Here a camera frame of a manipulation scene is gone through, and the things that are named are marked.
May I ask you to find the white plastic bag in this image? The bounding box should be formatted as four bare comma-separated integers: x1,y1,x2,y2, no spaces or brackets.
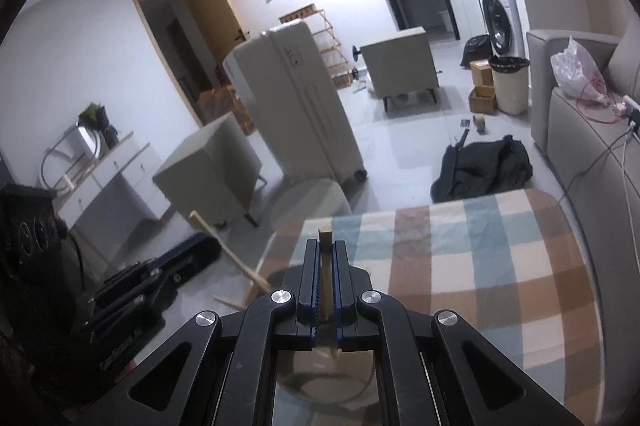
550,36,608,104

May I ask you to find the grey sofa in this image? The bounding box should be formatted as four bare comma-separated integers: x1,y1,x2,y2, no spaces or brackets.
525,13,640,426

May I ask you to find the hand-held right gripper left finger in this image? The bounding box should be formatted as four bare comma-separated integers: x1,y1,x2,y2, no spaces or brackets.
127,240,326,426

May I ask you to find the round mirror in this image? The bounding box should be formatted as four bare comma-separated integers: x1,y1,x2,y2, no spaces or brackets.
40,123,101,187

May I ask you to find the wooden rack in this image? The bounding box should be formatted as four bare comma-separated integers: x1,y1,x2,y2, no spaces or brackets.
279,3,351,89

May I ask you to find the black garbage bag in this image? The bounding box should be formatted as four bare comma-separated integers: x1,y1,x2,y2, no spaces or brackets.
460,34,493,67

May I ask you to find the black bag on dresser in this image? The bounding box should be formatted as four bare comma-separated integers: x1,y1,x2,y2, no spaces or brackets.
77,103,121,151

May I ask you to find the small wooden block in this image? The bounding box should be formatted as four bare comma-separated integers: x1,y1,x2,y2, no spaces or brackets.
318,227,341,362

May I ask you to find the white dresser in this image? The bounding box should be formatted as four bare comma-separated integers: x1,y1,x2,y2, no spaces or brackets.
50,131,163,237

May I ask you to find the checked tablecloth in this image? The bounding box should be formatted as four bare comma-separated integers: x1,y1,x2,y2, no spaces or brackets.
255,188,606,426

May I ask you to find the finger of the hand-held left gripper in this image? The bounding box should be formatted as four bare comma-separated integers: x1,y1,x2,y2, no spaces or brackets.
145,233,222,287
87,263,168,334

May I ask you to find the wooden door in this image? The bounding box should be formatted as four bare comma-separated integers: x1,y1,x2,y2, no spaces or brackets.
182,0,251,71

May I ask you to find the black backpack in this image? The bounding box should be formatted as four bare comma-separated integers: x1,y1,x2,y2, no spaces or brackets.
431,135,533,203

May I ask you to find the round grey stool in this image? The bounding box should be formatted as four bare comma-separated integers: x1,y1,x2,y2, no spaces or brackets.
260,178,353,257

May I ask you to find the large brown cardboard box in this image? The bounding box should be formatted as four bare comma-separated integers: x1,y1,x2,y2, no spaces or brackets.
197,83,256,137

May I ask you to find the white washing machine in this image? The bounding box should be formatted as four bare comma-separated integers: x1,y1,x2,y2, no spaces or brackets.
472,0,526,59

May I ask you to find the white power strip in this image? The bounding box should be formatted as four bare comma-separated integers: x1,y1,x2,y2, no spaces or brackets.
614,94,640,119

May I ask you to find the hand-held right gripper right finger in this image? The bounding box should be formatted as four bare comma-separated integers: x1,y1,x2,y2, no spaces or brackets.
334,240,586,426

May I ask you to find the white cable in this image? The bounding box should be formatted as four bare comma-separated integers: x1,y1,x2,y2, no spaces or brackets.
617,121,640,217

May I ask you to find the grey nightstand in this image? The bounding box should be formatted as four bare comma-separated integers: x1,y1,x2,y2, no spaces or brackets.
151,113,268,227
360,27,442,111

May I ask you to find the small cardboard box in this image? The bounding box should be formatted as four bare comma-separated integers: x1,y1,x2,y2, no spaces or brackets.
467,86,497,114
469,60,496,87

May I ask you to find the beige trash bin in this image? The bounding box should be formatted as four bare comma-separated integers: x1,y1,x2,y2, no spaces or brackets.
489,54,531,115

